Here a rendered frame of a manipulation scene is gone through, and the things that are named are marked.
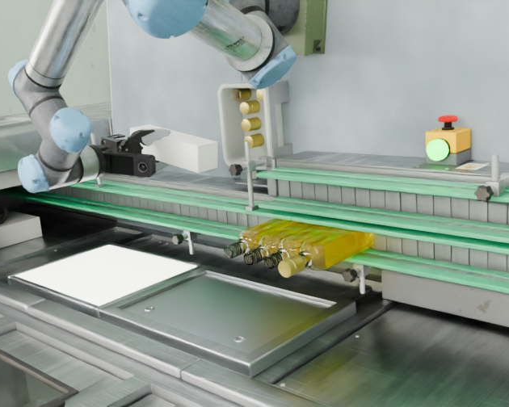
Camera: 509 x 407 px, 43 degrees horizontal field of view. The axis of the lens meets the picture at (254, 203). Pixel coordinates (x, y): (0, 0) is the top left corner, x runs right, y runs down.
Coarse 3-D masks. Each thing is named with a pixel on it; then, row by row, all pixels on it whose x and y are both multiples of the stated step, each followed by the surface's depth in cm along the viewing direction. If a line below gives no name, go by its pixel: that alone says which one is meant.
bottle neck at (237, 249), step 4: (232, 244) 141; (236, 244) 141; (240, 244) 142; (244, 244) 142; (224, 248) 141; (228, 248) 140; (232, 248) 140; (236, 248) 140; (240, 248) 141; (244, 248) 142; (224, 252) 141; (228, 252) 142; (232, 252) 139; (236, 252) 140; (240, 252) 141; (244, 252) 142; (228, 256) 141; (232, 256) 140; (236, 256) 141
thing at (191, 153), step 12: (132, 132) 158; (180, 132) 154; (156, 144) 152; (168, 144) 149; (180, 144) 147; (192, 144) 144; (204, 144) 145; (216, 144) 147; (156, 156) 153; (168, 156) 150; (180, 156) 148; (192, 156) 145; (204, 156) 145; (216, 156) 148; (192, 168) 146; (204, 168) 146
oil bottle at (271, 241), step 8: (296, 224) 149; (304, 224) 148; (312, 224) 148; (272, 232) 145; (280, 232) 144; (288, 232) 144; (296, 232) 144; (264, 240) 140; (272, 240) 139; (280, 240) 139; (272, 248) 139
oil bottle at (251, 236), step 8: (264, 224) 149; (272, 224) 148; (280, 224) 148; (288, 224) 150; (248, 232) 144; (256, 232) 144; (264, 232) 144; (240, 240) 144; (248, 240) 143; (256, 240) 143; (248, 248) 143; (256, 248) 143
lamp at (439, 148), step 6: (438, 138) 135; (432, 144) 134; (438, 144) 133; (444, 144) 133; (432, 150) 134; (438, 150) 133; (444, 150) 133; (432, 156) 134; (438, 156) 134; (444, 156) 134
